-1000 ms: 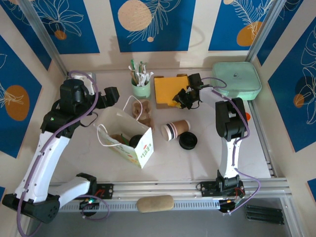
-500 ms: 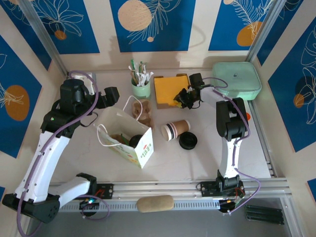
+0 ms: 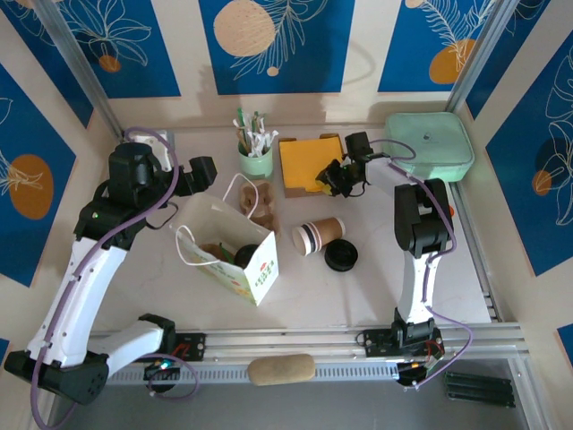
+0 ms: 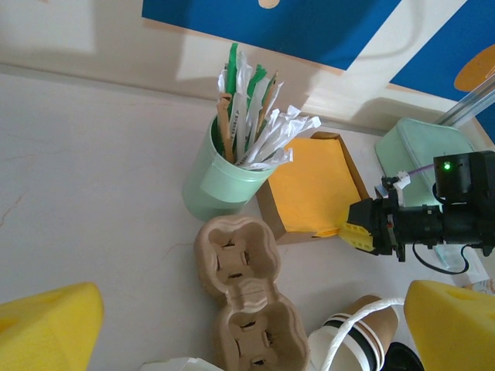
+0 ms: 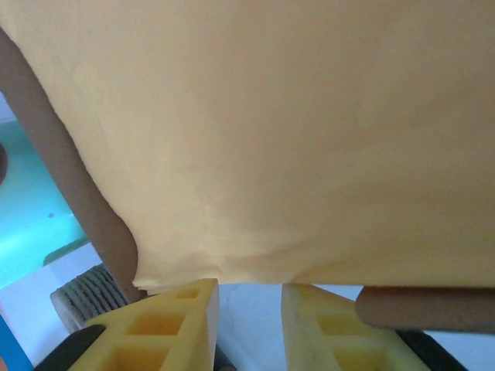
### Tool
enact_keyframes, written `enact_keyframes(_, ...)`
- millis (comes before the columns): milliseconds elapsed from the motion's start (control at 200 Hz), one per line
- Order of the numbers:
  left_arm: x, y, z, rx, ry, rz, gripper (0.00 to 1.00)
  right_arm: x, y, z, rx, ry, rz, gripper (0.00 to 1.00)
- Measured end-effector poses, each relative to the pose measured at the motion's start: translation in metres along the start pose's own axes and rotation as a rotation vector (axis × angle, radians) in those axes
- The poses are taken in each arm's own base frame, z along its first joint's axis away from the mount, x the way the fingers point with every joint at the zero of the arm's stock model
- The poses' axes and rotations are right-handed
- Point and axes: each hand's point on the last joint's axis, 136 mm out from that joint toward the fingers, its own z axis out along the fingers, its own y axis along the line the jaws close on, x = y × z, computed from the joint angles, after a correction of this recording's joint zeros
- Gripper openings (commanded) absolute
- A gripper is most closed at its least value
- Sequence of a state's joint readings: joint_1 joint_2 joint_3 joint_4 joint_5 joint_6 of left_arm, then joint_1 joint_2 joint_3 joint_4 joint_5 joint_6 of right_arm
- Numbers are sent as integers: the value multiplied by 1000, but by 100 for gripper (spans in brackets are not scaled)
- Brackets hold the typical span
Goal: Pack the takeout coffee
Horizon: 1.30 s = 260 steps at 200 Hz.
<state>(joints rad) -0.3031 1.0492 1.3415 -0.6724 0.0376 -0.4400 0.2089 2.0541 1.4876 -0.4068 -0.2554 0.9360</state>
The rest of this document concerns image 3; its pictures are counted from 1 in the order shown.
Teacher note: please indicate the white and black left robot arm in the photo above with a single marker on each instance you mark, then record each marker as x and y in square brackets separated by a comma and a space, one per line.
[85, 286]

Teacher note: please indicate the tan foam pad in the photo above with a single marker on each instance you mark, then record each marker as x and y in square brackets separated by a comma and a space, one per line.
[282, 369]

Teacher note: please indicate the black plastic cup lid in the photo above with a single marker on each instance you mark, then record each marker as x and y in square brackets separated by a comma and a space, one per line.
[246, 255]
[341, 255]

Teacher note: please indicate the aluminium side rail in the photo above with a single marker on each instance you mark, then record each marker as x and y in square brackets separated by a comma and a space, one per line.
[481, 269]

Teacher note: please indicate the black controller board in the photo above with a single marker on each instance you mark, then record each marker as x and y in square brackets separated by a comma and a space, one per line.
[409, 374]
[161, 372]

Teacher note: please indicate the brown cardboard napkin tray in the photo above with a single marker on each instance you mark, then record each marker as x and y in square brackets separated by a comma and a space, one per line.
[295, 193]

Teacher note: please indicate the green tipped wrapped straw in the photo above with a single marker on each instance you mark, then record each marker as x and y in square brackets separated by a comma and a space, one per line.
[239, 117]
[258, 120]

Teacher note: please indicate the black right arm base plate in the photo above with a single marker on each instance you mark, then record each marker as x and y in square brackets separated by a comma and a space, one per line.
[376, 342]

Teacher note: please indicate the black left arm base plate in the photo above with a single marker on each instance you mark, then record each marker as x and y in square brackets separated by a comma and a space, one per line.
[194, 347]

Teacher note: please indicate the mint green zip case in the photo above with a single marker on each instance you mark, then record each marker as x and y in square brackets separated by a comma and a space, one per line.
[430, 139]

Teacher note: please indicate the striped brown paper cup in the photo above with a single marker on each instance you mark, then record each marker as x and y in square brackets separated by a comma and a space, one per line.
[322, 233]

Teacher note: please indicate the aluminium front rail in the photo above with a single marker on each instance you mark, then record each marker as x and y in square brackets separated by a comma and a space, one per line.
[277, 342]

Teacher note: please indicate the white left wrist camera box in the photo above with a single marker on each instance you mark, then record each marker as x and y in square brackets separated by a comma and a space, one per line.
[156, 148]

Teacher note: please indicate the black ribbed rack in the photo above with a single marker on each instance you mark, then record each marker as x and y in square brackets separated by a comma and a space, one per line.
[479, 389]

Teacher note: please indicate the brown pulp cup carrier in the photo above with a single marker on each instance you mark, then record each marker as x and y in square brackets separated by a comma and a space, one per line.
[266, 206]

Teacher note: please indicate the aluminium corner post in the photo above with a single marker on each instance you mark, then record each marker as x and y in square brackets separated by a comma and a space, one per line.
[75, 58]
[486, 54]

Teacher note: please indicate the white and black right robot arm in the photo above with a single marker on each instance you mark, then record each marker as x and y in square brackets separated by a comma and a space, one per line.
[418, 286]

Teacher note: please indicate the wooden stir stick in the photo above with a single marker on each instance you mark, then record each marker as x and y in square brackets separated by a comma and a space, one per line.
[242, 142]

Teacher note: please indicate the mint green holder cup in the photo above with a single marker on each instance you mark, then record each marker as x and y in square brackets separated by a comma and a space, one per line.
[256, 166]

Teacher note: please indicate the yellow napkin stack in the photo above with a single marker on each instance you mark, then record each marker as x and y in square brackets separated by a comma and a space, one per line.
[304, 161]

